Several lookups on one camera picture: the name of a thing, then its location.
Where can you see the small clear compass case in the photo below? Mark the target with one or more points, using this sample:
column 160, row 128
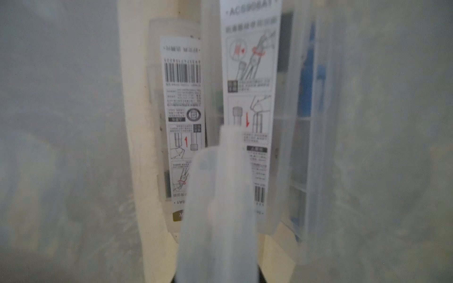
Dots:
column 218, row 241

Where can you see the clear compass case blue pen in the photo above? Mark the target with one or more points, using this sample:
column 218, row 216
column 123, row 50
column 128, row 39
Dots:
column 311, row 189

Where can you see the clear compass case barcode label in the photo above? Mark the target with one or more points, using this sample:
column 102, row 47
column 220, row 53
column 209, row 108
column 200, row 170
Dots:
column 174, row 71

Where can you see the clear compass case white label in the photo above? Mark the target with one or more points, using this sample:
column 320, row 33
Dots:
column 253, row 56

